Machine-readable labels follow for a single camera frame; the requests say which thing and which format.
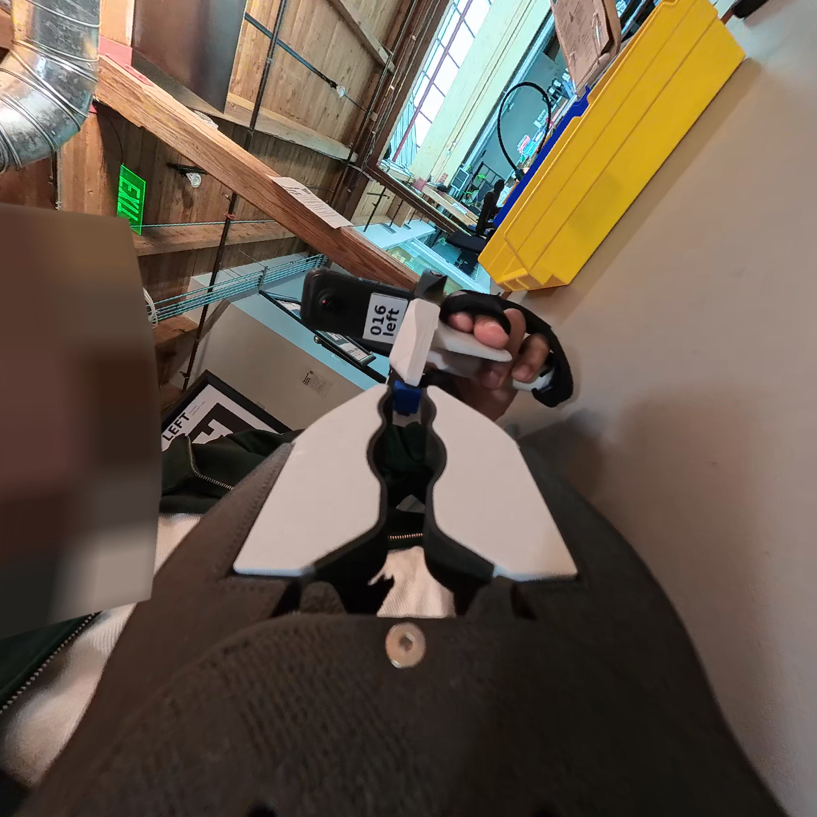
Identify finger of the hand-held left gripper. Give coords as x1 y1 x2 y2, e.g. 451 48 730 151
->
391 380 422 430

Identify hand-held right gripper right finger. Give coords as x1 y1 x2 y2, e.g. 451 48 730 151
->
421 383 580 583

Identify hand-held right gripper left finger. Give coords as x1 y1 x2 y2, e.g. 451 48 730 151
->
234 386 391 583

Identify grey desk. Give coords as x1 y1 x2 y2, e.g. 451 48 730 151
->
501 0 817 817

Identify person's left hand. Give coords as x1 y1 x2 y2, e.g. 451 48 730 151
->
447 313 553 423

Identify person's green jacket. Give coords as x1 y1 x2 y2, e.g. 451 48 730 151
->
0 426 307 719

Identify white paper notice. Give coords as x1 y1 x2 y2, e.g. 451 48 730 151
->
271 177 353 229

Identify black office chair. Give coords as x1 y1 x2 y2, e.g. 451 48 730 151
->
446 211 495 257

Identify green exit sign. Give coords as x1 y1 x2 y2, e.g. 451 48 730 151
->
117 163 148 237

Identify blue plastic bin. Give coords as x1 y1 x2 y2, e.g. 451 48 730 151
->
503 86 591 214

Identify yellow plastic bin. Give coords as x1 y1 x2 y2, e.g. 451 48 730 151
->
477 0 746 292

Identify grey metal panel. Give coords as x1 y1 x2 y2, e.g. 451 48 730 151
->
130 0 248 114

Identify cardboard box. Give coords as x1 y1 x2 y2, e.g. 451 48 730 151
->
551 0 623 98

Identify black looped cable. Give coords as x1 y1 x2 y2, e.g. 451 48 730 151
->
497 81 555 181

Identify silver metal duct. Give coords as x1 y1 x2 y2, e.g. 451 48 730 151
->
0 0 101 174

